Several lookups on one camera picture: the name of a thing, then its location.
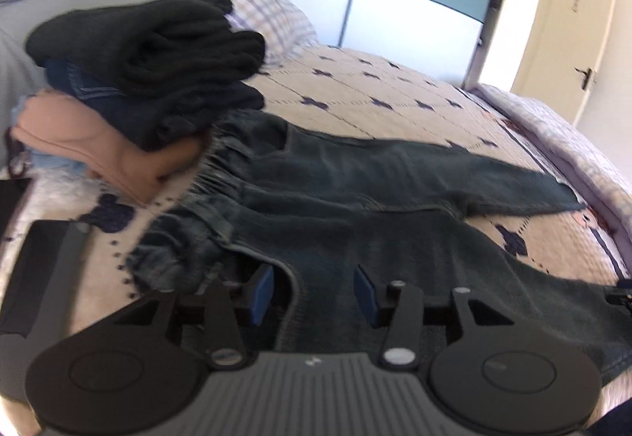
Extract peach folded garment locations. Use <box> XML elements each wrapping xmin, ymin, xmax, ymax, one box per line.
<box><xmin>11</xmin><ymin>93</ymin><xmax>213</xmax><ymax>205</ymax></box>

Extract checked pillow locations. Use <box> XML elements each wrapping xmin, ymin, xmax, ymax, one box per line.
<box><xmin>172</xmin><ymin>0</ymin><xmax>318</xmax><ymax>67</ymax></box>

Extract dark strap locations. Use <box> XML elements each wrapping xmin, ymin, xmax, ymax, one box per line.
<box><xmin>4</xmin><ymin>127</ymin><xmax>33</xmax><ymax>175</ymax></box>

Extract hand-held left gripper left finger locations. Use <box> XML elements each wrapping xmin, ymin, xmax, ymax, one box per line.
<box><xmin>106</xmin><ymin>263</ymin><xmax>275</xmax><ymax>370</ymax></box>

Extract folded grey quilt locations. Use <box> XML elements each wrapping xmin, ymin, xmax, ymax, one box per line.
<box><xmin>469</xmin><ymin>83</ymin><xmax>632</xmax><ymax>279</ymax></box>

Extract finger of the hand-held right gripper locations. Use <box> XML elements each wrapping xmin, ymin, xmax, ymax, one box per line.
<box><xmin>605</xmin><ymin>277</ymin><xmax>632</xmax><ymax>314</ymax></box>

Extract dark washed jeans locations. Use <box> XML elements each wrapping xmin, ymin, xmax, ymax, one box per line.
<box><xmin>126</xmin><ymin>109</ymin><xmax>632</xmax><ymax>390</ymax></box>

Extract cream door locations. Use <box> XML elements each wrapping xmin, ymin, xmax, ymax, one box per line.
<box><xmin>511</xmin><ymin>0</ymin><xmax>619</xmax><ymax>129</ymax></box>

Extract dark blue folded jeans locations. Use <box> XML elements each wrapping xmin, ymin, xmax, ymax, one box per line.
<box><xmin>47</xmin><ymin>58</ymin><xmax>265</xmax><ymax>152</ymax></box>

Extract black door handle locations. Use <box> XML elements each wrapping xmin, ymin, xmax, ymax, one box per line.
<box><xmin>575</xmin><ymin>67</ymin><xmax>598</xmax><ymax>92</ymax></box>

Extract black tablet grey case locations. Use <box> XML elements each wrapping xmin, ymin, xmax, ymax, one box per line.
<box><xmin>0</xmin><ymin>219</ymin><xmax>92</xmax><ymax>397</ymax></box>

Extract black folded garment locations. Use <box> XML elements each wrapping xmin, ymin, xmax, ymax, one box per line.
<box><xmin>26</xmin><ymin>0</ymin><xmax>268</xmax><ymax>97</ymax></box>

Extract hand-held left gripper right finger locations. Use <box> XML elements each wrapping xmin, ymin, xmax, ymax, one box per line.
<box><xmin>354</xmin><ymin>265</ymin><xmax>524</xmax><ymax>370</ymax></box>

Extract beige printed blanket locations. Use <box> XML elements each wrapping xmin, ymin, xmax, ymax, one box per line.
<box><xmin>0</xmin><ymin>43</ymin><xmax>632</xmax><ymax>436</ymax></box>

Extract person's dark blue clothing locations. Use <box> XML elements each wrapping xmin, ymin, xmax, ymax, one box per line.
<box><xmin>591</xmin><ymin>404</ymin><xmax>632</xmax><ymax>436</ymax></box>

